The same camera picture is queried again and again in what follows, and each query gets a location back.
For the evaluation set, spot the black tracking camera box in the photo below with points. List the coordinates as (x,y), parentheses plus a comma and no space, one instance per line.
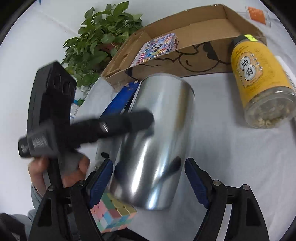
(52,95)

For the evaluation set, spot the orange clear plastic cup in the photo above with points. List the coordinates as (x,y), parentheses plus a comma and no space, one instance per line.
(258,15)

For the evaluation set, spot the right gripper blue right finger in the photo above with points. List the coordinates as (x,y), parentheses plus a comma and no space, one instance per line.
(246,219)

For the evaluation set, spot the yellow-label chrysanthemum jar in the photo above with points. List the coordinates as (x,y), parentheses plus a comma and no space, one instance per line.
(266,93)

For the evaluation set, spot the colourful board game box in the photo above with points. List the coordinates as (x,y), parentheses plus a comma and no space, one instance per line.
(155,48)

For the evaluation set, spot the person's left hand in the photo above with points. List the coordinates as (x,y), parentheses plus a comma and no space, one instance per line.
(39,165)

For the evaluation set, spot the green potted plant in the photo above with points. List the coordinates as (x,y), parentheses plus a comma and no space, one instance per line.
(100,36)

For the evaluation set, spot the small blue white box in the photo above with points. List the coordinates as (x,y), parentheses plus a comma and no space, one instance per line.
(74,109)

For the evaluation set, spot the pastel rubik's cube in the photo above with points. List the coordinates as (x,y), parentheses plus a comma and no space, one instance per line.
(111,214)

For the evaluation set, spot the white tube bottle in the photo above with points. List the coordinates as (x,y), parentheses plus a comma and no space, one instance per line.
(291,77)

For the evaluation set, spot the silver metal canister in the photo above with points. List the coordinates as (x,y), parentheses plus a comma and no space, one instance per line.
(149,163)

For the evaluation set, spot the cardboard box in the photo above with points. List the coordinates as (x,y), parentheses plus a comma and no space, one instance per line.
(204,35)

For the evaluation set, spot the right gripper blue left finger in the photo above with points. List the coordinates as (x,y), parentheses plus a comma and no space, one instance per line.
(51,219)

